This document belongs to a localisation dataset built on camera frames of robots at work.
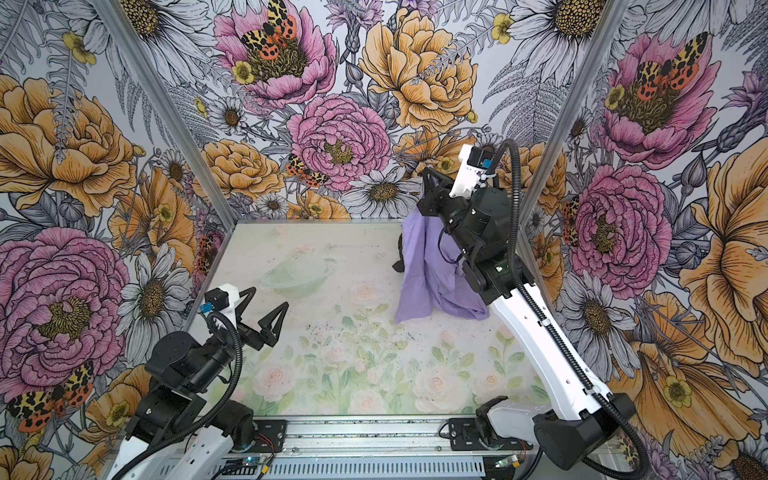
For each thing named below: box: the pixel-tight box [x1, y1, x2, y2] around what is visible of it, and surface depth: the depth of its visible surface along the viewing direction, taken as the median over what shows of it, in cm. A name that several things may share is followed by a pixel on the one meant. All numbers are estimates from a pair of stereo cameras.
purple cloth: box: [395, 182, 489, 324], surface depth 78 cm
